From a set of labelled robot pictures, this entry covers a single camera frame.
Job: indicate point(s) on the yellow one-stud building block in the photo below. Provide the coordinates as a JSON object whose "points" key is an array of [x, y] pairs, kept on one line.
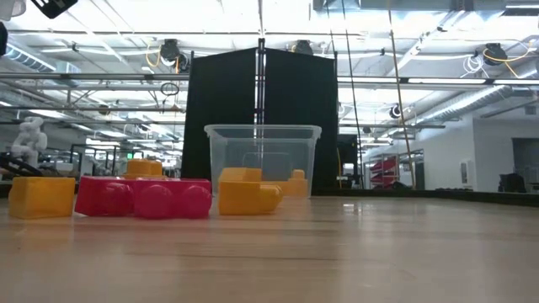
{"points": [[244, 198]]}

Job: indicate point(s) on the yellow two-stud building block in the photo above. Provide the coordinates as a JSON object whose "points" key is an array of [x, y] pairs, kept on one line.
{"points": [[295, 185], [143, 167]]}

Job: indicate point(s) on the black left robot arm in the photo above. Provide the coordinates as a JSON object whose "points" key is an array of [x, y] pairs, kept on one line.
{"points": [[2, 38]]}

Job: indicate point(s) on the white rounded fixture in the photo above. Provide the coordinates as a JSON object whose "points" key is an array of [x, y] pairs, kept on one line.
{"points": [[10, 8]]}

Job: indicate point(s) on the yellow plastic building block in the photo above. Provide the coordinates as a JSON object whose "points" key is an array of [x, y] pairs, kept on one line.
{"points": [[42, 197]]}

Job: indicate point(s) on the black partition stand pole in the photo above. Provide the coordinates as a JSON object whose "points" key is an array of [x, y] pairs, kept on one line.
{"points": [[261, 76]]}

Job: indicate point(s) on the clear plastic storage bin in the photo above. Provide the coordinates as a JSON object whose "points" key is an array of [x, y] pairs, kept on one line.
{"points": [[263, 147]]}

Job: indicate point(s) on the red shelf rack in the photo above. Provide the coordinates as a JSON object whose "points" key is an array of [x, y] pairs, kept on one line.
{"points": [[383, 168]]}

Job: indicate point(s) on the black office chair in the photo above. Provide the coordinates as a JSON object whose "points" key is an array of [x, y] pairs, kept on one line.
{"points": [[511, 183]]}

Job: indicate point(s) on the black metal rack frame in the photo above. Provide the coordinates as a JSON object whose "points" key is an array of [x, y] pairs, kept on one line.
{"points": [[105, 146]]}

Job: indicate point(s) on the white wall dispenser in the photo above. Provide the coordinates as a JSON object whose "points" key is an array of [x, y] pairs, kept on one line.
{"points": [[465, 173]]}

